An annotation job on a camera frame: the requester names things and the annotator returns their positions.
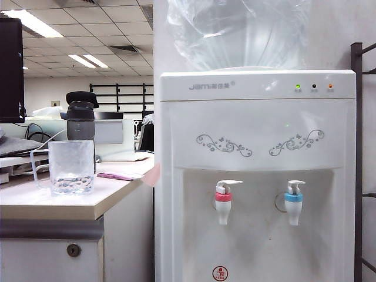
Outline white charging cable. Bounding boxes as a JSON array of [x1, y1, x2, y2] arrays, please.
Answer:
[[31, 129, 68, 154]]

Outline dark grey drink bottle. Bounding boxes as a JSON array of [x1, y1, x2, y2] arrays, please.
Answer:
[[66, 101, 97, 174]]

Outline long ceiling light panel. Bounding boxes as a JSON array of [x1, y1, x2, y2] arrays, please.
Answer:
[[1, 9, 65, 39]]

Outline black computer monitor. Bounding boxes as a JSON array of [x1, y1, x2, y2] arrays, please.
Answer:
[[0, 17, 26, 124]]

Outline grey padded sleeve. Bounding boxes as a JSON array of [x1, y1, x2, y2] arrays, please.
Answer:
[[0, 130, 49, 158]]

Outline red-collared hot water tap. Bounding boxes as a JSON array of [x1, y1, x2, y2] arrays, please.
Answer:
[[214, 179, 244, 226]]

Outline white water dispenser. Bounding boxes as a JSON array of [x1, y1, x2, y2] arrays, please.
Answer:
[[155, 69, 357, 282]]

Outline clear textured plastic mug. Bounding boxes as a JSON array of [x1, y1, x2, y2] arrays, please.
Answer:
[[29, 140, 97, 197]]

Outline black office chair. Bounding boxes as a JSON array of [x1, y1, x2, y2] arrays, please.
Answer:
[[138, 113, 155, 153]]

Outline white office desk cabinet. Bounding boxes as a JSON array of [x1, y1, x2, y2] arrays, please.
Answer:
[[0, 152, 156, 282]]

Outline twin tube ceiling light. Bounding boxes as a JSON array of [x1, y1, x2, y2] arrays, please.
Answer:
[[68, 53, 109, 69]]

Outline white desktop stand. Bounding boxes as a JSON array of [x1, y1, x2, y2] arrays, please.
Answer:
[[0, 155, 51, 184]]

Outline blue-collared cold water tap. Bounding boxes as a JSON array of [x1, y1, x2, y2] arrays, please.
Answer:
[[283, 179, 307, 227]]

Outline dark metal rack frame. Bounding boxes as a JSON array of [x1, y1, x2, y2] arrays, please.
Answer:
[[350, 42, 376, 282]]

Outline black wall shelf rack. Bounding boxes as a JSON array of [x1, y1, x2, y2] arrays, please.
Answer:
[[89, 83, 155, 113]]

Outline round metal drawer lock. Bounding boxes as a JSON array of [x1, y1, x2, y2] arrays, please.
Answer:
[[66, 243, 82, 259]]

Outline ceiling air vent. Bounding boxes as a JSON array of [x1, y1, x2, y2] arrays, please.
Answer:
[[108, 45, 139, 55]]

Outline plastic-wrapped water jug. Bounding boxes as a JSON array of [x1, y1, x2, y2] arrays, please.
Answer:
[[166, 0, 313, 72]]

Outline black desk cables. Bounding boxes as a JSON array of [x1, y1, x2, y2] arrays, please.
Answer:
[[25, 123, 68, 142]]

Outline pink paper pad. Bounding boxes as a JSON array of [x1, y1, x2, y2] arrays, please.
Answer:
[[96, 171, 146, 181]]

